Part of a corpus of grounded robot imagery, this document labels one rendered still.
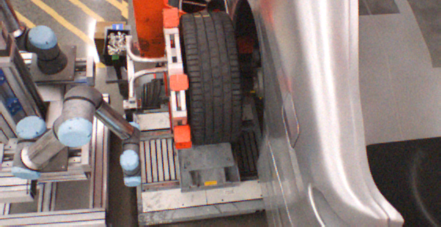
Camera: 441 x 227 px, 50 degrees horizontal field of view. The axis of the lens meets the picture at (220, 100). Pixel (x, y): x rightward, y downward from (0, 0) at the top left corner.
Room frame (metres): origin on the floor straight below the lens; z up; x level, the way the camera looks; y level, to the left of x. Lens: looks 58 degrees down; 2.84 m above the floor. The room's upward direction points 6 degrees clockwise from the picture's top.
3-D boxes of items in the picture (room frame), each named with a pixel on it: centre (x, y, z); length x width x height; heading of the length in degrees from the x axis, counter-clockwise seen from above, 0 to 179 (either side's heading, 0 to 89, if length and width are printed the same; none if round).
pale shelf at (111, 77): (1.77, 0.66, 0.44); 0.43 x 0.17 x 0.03; 13
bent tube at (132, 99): (1.20, 0.33, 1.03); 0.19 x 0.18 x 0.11; 103
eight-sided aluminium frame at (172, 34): (1.33, 0.24, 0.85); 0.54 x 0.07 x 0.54; 13
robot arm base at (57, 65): (1.39, 0.88, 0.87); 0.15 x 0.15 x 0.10
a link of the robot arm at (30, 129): (0.89, 0.79, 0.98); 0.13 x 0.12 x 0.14; 7
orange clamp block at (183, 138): (1.02, 0.16, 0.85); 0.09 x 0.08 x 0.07; 13
